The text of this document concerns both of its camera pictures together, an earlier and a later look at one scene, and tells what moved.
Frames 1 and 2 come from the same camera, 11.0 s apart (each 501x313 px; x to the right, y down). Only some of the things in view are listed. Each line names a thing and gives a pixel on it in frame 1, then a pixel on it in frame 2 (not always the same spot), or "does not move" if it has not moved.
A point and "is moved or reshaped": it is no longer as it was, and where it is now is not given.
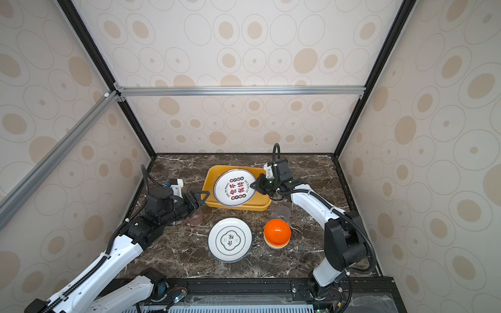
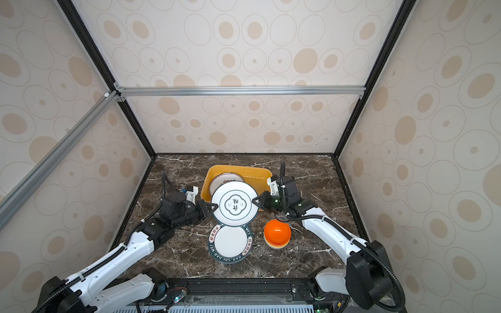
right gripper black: [259, 185] -> [264, 199]
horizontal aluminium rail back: [240, 91] does not move
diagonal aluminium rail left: [19, 192] does not move
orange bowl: [276, 233] does not move
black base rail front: [277, 290] does not move
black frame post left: [77, 21] does not move
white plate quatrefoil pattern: [229, 239] -> [235, 207]
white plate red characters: [232, 188] is moved or reshaped
